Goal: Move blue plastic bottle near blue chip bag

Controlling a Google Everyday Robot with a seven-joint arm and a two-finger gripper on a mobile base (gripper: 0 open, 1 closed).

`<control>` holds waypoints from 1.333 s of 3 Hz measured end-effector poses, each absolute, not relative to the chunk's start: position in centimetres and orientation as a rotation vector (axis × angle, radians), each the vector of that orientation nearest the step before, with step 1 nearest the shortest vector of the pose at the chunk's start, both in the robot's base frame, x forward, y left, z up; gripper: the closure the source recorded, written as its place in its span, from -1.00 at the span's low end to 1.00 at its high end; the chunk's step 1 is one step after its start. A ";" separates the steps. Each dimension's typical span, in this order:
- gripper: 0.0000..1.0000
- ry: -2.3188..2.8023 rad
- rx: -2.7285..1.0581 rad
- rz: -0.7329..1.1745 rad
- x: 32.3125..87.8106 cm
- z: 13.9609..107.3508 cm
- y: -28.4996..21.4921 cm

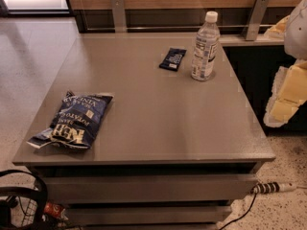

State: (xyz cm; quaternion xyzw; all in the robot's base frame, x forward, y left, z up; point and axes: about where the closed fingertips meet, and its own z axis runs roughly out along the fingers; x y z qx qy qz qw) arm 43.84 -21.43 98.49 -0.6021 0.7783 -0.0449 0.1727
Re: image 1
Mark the clear plastic water bottle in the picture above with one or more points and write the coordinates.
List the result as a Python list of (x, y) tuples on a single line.
[(205, 48)]

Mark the grey drawer cabinet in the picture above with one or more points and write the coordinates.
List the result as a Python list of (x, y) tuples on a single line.
[(158, 123)]

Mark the lower grey drawer front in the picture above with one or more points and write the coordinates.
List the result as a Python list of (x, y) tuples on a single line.
[(148, 215)]

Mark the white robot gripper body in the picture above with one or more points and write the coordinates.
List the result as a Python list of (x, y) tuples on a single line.
[(297, 33)]

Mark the upper grey drawer front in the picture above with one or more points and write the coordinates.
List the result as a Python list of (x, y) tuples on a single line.
[(152, 188)]

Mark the metal wall bracket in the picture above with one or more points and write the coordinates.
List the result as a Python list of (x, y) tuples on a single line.
[(119, 16), (251, 30)]

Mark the blue potato chip bag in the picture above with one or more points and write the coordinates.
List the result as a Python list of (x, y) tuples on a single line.
[(76, 124)]

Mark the right metal wall bracket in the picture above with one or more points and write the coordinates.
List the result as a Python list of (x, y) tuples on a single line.
[(251, 30)]

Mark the grey drawer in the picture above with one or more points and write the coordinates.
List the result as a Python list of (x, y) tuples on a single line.
[(152, 188), (148, 215)]

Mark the black strap handle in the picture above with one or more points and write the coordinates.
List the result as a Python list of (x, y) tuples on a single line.
[(5, 204)]

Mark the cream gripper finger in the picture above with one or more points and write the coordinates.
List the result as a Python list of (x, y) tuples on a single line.
[(289, 93), (277, 30)]

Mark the small dark blue snack packet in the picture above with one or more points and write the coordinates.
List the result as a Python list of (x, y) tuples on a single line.
[(173, 59)]

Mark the white power strip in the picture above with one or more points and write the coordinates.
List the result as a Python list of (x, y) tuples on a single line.
[(273, 187)]

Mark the wire mesh basket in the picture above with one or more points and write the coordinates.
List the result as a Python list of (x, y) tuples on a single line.
[(31, 204)]

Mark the red snack packet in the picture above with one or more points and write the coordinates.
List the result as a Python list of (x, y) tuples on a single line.
[(55, 210)]

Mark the left metal wall bracket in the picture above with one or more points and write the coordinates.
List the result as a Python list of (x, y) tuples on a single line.
[(119, 16)]

